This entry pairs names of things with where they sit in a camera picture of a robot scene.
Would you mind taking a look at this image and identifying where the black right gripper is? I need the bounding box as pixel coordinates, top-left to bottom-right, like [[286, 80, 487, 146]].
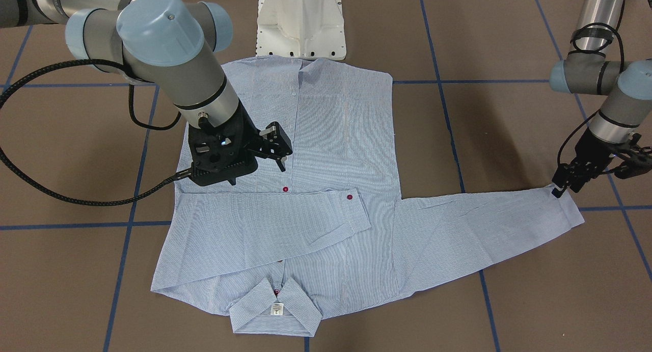
[[187, 107, 293, 186]]

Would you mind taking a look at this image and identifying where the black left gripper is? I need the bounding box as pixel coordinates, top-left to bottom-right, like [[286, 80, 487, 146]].
[[552, 129, 651, 199]]

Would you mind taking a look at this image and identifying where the light blue striped shirt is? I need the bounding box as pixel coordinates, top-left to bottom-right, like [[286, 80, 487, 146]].
[[151, 57, 584, 336]]

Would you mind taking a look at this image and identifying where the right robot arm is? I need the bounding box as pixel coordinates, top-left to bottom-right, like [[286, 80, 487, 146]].
[[2, 0, 292, 186]]

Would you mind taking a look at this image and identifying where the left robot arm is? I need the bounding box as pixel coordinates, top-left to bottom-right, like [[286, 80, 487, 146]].
[[549, 0, 651, 197]]

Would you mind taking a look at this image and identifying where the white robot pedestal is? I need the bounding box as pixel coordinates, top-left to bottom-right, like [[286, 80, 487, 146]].
[[255, 0, 347, 61]]

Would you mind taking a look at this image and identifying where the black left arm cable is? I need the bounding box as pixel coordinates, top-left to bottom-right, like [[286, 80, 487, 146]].
[[558, 22, 625, 177]]

